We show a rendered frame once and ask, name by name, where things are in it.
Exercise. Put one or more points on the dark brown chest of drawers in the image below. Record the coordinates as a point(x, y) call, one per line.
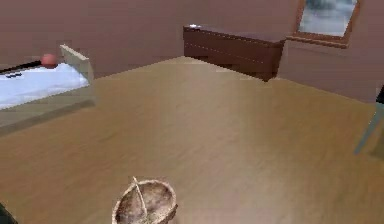
point(233, 50)

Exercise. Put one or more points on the woven brown basket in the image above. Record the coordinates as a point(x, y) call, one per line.
point(146, 203)

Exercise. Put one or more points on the red ball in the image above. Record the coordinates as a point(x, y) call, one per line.
point(49, 59)

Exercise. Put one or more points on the bed with pale blue sheet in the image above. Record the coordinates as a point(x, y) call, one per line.
point(40, 86)

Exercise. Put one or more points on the wooden framed window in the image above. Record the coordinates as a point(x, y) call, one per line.
point(325, 18)

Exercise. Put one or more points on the black flat device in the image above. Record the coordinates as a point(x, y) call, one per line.
point(14, 75)

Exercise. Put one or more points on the dark green object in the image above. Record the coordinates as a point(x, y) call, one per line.
point(5, 216)

